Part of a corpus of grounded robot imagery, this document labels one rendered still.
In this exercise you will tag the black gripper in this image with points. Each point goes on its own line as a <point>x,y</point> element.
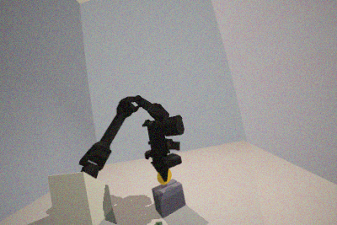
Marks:
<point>160,160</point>

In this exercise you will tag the gold coin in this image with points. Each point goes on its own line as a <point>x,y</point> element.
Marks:
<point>160,180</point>

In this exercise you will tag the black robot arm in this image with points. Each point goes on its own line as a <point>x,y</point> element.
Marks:
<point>162,126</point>

